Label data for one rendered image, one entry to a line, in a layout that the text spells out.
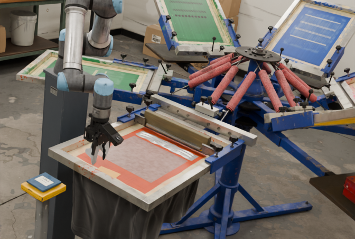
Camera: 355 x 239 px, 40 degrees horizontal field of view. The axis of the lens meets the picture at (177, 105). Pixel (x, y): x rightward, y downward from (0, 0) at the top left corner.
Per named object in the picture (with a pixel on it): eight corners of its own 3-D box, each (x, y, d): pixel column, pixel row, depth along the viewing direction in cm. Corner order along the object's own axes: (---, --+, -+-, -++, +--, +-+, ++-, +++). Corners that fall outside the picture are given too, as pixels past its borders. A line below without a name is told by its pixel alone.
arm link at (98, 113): (114, 107, 198) (101, 111, 192) (113, 117, 200) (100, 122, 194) (101, 101, 202) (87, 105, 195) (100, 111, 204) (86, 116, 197)
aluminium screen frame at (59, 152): (148, 212, 194) (149, 204, 192) (47, 155, 222) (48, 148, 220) (239, 152, 256) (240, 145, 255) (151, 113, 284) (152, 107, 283)
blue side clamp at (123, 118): (122, 131, 259) (124, 120, 256) (115, 128, 261) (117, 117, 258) (156, 118, 282) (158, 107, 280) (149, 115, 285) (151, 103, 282)
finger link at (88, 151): (85, 160, 206) (91, 139, 204) (95, 165, 203) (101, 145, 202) (80, 161, 203) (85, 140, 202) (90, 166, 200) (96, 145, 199)
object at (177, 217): (138, 273, 222) (150, 195, 206) (132, 269, 223) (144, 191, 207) (192, 229, 258) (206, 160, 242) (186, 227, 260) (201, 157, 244)
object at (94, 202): (134, 277, 220) (147, 196, 204) (65, 231, 241) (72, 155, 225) (139, 273, 222) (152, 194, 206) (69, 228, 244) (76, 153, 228)
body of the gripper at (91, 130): (95, 135, 209) (98, 109, 204) (110, 142, 205) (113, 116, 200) (82, 140, 203) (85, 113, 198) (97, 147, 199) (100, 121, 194)
